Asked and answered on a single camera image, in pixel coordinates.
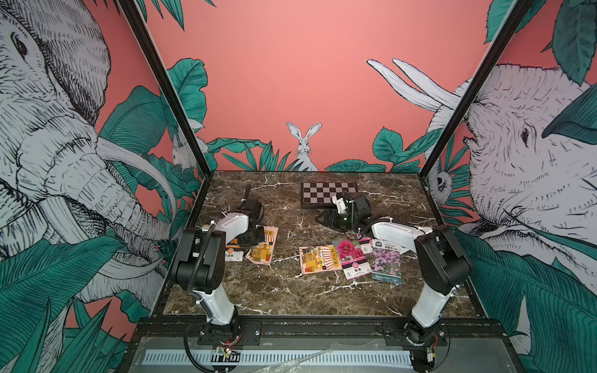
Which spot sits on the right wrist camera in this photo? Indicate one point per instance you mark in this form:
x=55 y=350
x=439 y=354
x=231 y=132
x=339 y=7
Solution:
x=340 y=203

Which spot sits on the white slotted vent strip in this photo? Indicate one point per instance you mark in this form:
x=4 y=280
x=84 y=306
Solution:
x=387 y=359

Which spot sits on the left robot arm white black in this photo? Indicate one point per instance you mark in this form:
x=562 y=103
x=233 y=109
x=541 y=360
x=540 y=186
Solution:
x=199 y=265

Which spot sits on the black frame post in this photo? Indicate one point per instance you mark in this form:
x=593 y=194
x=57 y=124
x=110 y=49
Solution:
x=137 y=24
x=505 y=32

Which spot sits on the sunflower shop seed packet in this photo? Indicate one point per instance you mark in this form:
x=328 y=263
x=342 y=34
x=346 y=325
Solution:
x=262 y=253
x=316 y=259

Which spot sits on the clear plastic wrap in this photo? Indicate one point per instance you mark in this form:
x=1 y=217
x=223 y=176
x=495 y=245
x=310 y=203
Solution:
x=292 y=365

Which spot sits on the purple flower seed packet front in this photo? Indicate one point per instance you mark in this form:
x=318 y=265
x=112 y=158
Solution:
x=387 y=260

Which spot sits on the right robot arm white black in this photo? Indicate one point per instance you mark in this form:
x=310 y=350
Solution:
x=443 y=262

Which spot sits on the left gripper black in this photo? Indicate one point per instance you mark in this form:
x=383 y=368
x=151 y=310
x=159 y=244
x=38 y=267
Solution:
x=260 y=228

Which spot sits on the right black frame post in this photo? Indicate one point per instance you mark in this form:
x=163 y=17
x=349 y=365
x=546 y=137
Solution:
x=505 y=32

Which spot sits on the left black frame post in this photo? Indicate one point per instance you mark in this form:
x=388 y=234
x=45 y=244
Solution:
x=137 y=24

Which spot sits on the pink flower seed packet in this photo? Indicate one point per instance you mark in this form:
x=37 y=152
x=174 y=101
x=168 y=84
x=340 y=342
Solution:
x=366 y=245
x=353 y=261

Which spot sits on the purple flower seed packet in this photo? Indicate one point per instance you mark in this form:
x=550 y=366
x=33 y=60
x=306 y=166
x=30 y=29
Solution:
x=403 y=246
x=387 y=260

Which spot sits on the checkered chess board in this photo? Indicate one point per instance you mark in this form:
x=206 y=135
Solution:
x=319 y=194

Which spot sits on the black front mounting rail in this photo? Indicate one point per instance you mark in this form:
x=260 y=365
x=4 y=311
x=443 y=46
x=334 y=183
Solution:
x=254 y=330

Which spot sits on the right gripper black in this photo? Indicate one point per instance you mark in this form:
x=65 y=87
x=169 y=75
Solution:
x=329 y=213

